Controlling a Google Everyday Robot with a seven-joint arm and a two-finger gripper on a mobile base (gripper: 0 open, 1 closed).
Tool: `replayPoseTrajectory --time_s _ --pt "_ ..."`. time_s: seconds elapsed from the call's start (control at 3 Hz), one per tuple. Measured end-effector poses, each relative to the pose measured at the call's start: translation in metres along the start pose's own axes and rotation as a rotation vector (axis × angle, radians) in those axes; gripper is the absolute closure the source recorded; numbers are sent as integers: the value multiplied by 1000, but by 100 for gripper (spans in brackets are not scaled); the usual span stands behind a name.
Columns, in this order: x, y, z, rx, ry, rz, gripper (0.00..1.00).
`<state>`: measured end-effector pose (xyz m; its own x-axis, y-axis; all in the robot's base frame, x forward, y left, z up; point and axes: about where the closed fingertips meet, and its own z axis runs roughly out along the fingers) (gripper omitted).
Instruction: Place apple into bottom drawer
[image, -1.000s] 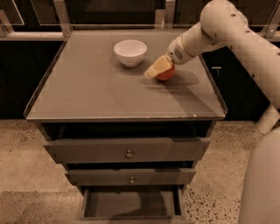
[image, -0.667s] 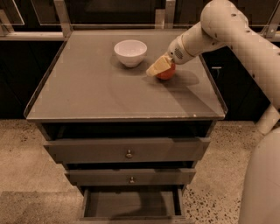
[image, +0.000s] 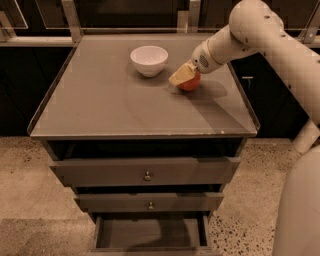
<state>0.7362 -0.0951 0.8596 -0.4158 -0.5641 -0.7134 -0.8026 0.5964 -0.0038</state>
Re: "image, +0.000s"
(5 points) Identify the grey drawer cabinet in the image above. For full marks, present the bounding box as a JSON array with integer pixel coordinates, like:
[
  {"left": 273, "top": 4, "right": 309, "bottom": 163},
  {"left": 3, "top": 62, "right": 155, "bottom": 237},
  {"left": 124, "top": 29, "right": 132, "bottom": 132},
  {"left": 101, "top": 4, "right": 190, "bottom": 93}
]
[{"left": 27, "top": 32, "right": 261, "bottom": 256}]

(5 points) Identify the brass drawer knob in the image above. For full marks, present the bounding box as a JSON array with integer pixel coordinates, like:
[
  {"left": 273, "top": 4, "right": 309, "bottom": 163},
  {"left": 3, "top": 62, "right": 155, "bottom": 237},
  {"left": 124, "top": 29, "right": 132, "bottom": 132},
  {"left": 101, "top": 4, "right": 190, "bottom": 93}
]
[
  {"left": 143, "top": 171, "right": 152, "bottom": 181},
  {"left": 148, "top": 202, "right": 155, "bottom": 210}
]

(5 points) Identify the red apple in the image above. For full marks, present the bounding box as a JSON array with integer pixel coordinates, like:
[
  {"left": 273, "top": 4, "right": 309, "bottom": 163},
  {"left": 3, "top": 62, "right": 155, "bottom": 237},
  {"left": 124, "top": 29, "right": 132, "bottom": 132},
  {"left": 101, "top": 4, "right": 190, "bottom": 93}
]
[{"left": 178, "top": 73, "right": 201, "bottom": 92}]

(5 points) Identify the metal railing frame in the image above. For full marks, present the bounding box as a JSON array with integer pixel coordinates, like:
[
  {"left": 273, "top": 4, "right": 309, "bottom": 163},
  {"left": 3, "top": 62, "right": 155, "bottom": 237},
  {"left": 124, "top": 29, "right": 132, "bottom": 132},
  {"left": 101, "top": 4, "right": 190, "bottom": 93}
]
[{"left": 0, "top": 0, "right": 320, "bottom": 48}]

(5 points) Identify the middle grey drawer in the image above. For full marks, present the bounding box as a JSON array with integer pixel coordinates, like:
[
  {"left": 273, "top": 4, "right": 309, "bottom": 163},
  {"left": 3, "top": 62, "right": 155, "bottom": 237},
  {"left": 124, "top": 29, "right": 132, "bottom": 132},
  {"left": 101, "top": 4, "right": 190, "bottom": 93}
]
[{"left": 75, "top": 192, "right": 224, "bottom": 213}]

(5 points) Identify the white ceramic bowl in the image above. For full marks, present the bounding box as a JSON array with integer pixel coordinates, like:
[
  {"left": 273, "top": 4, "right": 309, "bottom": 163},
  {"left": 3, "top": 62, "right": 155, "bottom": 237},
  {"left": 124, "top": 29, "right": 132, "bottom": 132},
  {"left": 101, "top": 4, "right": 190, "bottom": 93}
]
[{"left": 130, "top": 45, "right": 168, "bottom": 77}]

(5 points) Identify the bottom grey drawer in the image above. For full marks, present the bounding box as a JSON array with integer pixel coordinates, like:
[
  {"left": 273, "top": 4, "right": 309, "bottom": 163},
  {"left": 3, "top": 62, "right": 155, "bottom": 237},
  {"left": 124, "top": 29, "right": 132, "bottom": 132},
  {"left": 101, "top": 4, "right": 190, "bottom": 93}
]
[{"left": 86, "top": 212, "right": 223, "bottom": 256}]

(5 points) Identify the brass middle drawer knob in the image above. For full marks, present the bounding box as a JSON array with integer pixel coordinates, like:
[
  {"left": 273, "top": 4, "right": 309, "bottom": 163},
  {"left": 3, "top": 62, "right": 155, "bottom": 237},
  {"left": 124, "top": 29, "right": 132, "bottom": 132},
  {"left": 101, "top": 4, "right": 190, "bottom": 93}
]
[{"left": 148, "top": 202, "right": 155, "bottom": 210}]

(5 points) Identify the top grey drawer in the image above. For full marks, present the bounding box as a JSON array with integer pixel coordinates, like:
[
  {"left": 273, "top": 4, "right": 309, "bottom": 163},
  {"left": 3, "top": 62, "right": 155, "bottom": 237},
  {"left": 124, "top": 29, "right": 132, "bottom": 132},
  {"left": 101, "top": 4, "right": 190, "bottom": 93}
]
[{"left": 51, "top": 157, "right": 240, "bottom": 188}]

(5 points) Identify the grey drawer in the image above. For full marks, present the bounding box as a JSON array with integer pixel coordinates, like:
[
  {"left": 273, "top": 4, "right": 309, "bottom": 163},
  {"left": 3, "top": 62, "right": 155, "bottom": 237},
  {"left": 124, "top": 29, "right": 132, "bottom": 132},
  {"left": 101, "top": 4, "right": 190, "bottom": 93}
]
[
  {"left": 75, "top": 192, "right": 224, "bottom": 213},
  {"left": 51, "top": 157, "right": 240, "bottom": 188},
  {"left": 86, "top": 212, "right": 223, "bottom": 256}
]

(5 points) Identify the brass top drawer knob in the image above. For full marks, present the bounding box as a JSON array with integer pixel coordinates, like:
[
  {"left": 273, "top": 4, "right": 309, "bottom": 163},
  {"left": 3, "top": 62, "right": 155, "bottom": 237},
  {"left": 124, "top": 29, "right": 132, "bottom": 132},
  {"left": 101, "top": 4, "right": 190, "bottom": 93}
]
[{"left": 143, "top": 171, "right": 152, "bottom": 181}]

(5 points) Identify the white cylindrical post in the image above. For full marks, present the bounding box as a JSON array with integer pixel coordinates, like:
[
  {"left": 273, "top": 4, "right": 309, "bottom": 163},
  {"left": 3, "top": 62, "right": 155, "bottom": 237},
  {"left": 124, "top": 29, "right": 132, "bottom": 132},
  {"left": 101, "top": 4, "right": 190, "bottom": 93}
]
[{"left": 292, "top": 120, "right": 320, "bottom": 154}]

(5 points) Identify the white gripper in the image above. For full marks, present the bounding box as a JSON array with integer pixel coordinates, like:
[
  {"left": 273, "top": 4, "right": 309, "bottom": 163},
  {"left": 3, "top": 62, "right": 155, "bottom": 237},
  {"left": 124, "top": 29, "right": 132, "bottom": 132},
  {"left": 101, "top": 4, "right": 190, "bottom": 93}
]
[{"left": 169, "top": 41, "right": 221, "bottom": 86}]

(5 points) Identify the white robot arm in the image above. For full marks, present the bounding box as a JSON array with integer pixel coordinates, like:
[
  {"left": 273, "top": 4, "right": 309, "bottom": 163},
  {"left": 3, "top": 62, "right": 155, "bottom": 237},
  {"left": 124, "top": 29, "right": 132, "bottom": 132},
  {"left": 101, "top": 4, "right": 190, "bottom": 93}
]
[{"left": 169, "top": 0, "right": 320, "bottom": 256}]

